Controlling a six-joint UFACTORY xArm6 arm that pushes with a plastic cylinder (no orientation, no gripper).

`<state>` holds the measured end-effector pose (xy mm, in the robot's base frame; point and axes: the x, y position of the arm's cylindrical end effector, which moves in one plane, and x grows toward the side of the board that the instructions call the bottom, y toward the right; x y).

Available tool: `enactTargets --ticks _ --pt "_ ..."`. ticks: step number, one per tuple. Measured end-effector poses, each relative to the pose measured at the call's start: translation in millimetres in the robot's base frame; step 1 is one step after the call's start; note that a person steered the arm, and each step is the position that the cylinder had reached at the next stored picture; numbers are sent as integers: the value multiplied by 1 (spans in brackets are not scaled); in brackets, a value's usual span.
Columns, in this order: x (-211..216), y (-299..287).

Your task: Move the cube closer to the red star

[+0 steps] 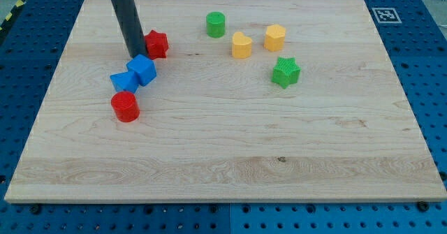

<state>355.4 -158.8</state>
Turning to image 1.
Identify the yellow hexagon block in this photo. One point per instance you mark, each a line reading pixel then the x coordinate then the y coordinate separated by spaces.
pixel 274 37

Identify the blue triangle block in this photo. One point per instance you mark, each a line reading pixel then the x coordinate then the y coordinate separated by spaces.
pixel 126 81

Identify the red cylinder block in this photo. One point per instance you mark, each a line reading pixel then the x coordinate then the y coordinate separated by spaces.
pixel 125 106

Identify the red star block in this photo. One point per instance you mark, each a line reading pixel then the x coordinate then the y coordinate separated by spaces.
pixel 156 44

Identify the blue cube block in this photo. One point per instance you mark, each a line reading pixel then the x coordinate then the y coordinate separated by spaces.
pixel 144 68

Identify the green cylinder block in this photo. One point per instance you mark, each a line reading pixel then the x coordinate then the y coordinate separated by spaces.
pixel 215 24

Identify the green star block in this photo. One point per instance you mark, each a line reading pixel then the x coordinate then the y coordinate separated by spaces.
pixel 285 72

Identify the white fiducial marker tag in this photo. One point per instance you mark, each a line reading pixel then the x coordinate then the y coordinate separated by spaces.
pixel 386 16

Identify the yellow heart block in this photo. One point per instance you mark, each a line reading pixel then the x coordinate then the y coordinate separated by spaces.
pixel 241 45

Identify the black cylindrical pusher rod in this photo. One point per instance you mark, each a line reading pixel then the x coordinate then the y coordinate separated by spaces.
pixel 129 22

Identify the wooden board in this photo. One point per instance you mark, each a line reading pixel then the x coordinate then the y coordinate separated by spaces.
pixel 214 128

